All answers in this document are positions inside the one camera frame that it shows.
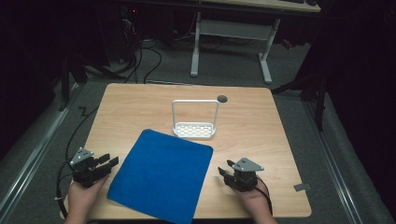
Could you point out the person's left hand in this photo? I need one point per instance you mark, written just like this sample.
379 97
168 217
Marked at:
81 197

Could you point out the grey tape piece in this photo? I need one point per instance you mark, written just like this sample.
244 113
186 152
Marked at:
302 187

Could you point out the dark round table grommet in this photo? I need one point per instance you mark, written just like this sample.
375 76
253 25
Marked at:
222 99

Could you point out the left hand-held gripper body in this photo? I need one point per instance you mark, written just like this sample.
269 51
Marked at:
84 169

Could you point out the person's right hand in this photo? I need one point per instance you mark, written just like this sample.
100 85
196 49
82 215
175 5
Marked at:
253 199

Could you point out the black metal stand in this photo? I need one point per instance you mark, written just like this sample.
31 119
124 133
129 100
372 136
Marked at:
65 84
320 102

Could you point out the white-framed desk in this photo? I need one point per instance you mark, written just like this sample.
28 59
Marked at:
236 29

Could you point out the black computer tower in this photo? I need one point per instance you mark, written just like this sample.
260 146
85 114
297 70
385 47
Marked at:
120 34

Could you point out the metal floor rail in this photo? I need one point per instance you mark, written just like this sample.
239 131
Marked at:
334 168
34 155

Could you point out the blue cloth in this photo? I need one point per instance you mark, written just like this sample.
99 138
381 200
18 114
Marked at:
160 174

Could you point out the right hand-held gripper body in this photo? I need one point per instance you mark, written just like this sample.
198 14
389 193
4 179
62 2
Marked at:
244 177

